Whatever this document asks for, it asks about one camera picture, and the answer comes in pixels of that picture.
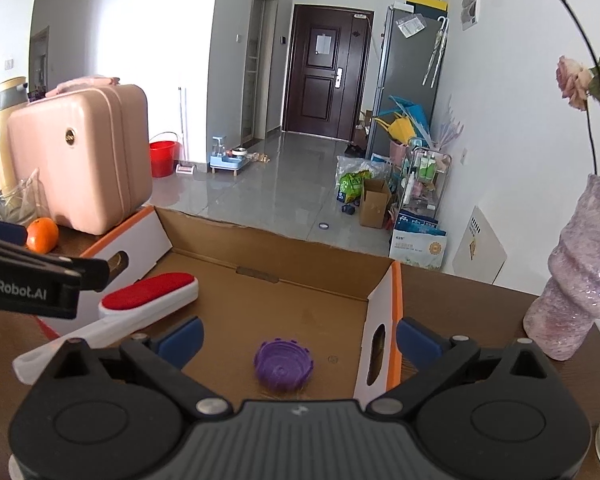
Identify shallow cardboard box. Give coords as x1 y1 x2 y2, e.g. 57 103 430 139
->
37 204 405 403

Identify yellow thermos jug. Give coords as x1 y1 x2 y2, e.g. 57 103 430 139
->
0 76 29 196

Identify dried pink rose bouquet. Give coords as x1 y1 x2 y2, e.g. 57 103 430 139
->
472 0 600 188

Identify white mop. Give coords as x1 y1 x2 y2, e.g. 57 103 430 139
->
177 86 197 176

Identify glittery lilac vase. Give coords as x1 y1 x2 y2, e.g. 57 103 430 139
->
522 174 600 361

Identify small brown cardboard box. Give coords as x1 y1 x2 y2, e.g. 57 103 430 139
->
358 178 393 229

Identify white folded umbrella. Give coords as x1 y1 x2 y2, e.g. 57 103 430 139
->
422 16 451 88

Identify grey refrigerator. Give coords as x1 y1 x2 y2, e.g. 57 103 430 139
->
367 4 448 161

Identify wire storage trolley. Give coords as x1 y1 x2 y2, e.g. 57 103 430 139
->
400 146 453 221

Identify purple ribbed cap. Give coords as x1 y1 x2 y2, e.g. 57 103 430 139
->
253 338 315 392

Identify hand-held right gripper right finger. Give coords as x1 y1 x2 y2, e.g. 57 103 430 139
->
369 316 561 418

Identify blue pet water dispenser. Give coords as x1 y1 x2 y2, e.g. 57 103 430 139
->
210 136 248 177

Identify white and blue paper pack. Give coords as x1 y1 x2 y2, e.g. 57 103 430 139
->
389 210 448 268

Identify pink hard-shell suitcase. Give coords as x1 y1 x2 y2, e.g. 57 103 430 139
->
7 76 153 236

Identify clear glass pitcher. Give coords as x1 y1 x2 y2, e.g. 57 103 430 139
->
0 167 51 226

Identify green plastic bag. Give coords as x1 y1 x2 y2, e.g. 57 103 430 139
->
336 156 381 206

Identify dark brown entrance door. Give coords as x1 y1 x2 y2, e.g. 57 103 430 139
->
281 4 375 142

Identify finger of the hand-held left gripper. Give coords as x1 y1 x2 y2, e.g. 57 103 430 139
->
0 234 109 292
0 216 29 247

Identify orange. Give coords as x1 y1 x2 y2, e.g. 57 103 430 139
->
26 217 60 254

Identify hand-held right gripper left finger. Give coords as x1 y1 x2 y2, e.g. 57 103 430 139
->
40 316 231 420

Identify red plastic bucket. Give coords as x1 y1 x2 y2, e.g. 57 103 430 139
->
149 132 179 178

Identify clear plastic document bag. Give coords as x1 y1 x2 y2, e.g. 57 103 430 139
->
394 12 426 38

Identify white wall panel box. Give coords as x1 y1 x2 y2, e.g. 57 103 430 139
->
459 0 481 28

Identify white leaning board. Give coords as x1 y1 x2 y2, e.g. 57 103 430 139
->
452 205 508 286

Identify purple artificial branches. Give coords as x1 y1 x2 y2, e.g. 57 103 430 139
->
430 92 466 151

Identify blue and yellow folding chairs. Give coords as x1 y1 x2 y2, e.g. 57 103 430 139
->
375 95 433 151

